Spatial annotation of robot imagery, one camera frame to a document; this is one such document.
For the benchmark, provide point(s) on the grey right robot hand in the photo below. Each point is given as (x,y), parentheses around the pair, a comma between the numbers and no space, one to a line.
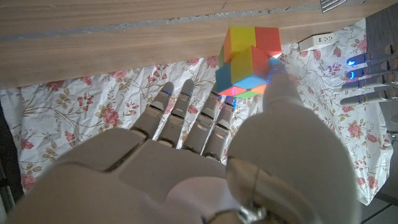
(186,174)

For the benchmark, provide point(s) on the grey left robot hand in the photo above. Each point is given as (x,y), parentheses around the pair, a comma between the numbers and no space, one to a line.
(373,74)

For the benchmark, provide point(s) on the multicoloured Rubik's cube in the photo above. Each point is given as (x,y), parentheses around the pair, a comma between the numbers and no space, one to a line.
(245,62)

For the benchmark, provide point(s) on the white power strip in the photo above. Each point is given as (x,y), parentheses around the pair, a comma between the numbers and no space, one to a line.
(317,42)

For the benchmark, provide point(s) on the floral backdrop cloth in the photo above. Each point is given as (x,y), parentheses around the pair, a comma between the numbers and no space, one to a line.
(77,109)

